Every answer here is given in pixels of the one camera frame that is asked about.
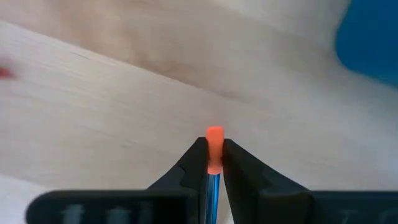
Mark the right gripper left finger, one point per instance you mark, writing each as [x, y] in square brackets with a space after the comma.
[174, 199]

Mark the red pencil with orange eraser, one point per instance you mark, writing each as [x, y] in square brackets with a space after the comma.
[4, 73]

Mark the blue plastic bin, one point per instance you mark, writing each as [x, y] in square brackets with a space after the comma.
[373, 37]

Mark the black pencil with orange eraser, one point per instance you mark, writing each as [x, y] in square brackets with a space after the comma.
[214, 149]

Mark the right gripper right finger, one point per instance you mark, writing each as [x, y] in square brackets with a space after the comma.
[264, 199]

